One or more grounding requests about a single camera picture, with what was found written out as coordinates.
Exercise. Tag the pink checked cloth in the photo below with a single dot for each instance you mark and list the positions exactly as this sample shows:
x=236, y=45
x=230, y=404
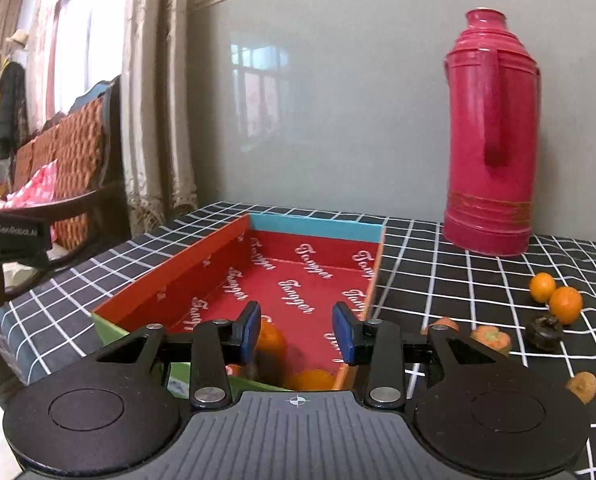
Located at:
x=33, y=187

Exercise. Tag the wooden sofa with woven cushion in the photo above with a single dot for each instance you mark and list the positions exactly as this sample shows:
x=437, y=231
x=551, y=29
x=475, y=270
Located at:
x=78, y=150

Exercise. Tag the beige curtain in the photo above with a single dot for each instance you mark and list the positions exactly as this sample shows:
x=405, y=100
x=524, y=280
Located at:
x=158, y=110

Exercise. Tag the black checked tablecloth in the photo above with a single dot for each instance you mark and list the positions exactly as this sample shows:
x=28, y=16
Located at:
x=428, y=270

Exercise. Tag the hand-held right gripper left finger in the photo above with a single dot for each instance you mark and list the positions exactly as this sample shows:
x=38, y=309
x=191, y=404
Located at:
x=249, y=334

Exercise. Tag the straw hat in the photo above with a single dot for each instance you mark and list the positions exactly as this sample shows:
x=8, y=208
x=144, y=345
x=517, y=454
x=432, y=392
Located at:
x=18, y=39

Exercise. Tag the dark round fruit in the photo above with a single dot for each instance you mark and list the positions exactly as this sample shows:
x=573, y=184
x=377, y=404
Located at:
x=543, y=332

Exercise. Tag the window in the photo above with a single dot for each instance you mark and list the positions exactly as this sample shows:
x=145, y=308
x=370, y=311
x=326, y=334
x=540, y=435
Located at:
x=95, y=35

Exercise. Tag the red thermos flask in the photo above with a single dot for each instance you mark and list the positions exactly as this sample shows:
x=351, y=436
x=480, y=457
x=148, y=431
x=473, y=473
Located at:
x=488, y=160

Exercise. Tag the large orange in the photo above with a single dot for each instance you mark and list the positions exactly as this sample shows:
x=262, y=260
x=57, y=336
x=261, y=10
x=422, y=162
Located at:
x=274, y=346

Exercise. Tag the pinkish curtain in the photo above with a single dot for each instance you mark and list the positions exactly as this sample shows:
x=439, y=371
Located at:
x=40, y=35

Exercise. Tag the red cardboard box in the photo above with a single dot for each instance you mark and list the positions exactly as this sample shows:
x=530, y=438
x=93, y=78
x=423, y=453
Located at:
x=298, y=280

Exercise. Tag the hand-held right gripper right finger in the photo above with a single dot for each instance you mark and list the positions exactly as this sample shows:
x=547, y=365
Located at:
x=344, y=335

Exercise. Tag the small orange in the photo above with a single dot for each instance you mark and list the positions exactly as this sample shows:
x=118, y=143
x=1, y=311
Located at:
x=543, y=287
x=313, y=381
x=566, y=306

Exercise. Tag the dark jacket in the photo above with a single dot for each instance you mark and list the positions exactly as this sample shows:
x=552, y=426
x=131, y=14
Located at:
x=10, y=105

